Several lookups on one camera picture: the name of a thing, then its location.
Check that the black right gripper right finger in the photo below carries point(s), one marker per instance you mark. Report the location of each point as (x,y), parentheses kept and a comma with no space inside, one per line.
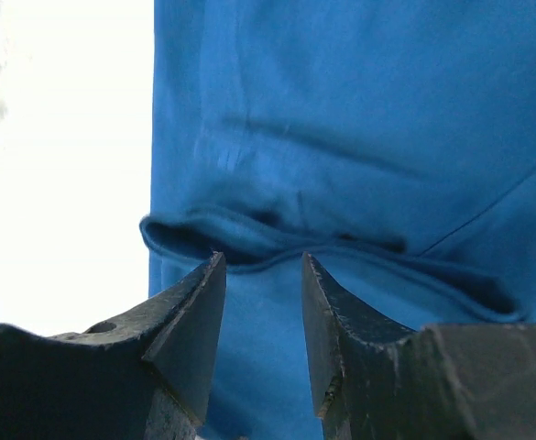
(373,378)

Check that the blue t shirt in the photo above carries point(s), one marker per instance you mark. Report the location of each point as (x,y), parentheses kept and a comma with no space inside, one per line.
(393,140)

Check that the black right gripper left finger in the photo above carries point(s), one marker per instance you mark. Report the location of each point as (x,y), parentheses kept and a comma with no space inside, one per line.
(144,374)

